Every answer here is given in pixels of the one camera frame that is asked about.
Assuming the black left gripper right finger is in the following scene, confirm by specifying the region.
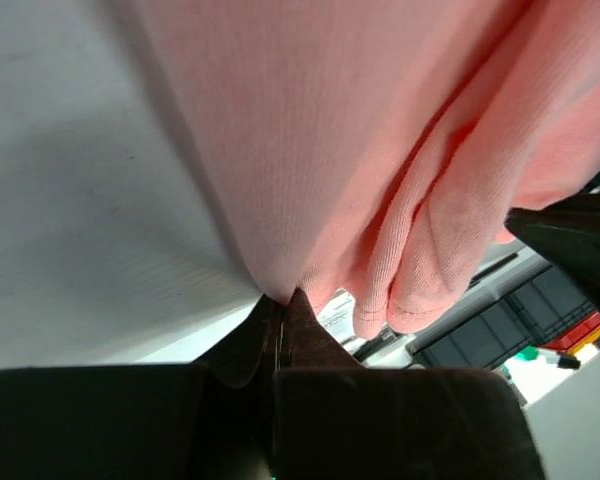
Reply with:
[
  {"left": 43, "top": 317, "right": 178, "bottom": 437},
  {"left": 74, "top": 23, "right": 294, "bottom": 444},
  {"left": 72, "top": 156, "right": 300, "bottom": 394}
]
[{"left": 272, "top": 291, "right": 545, "bottom": 479}]

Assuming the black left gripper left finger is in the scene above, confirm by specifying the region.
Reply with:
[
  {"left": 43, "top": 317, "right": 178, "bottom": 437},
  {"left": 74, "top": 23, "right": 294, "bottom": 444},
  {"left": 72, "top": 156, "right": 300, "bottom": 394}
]
[{"left": 0, "top": 298, "right": 280, "bottom": 479}]

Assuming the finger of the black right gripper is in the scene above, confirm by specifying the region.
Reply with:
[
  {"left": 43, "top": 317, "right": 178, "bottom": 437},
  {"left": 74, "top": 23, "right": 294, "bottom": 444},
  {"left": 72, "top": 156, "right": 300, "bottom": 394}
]
[{"left": 505, "top": 193, "right": 600, "bottom": 312}]

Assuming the pink t-shirt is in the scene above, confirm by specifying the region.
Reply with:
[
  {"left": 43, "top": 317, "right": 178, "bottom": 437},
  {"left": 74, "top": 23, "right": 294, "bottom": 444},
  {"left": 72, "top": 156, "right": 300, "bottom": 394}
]
[{"left": 133, "top": 1, "right": 600, "bottom": 338}]

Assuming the black storage crate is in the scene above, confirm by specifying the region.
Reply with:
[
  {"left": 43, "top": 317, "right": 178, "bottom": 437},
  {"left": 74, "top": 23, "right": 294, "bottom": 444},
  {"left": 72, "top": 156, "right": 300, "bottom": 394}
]
[{"left": 413, "top": 267, "right": 595, "bottom": 370}]

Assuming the red storage bin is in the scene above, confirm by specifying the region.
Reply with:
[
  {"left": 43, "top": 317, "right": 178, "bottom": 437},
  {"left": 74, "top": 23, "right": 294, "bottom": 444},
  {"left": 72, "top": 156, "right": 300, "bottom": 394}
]
[{"left": 542, "top": 311, "right": 600, "bottom": 355}]

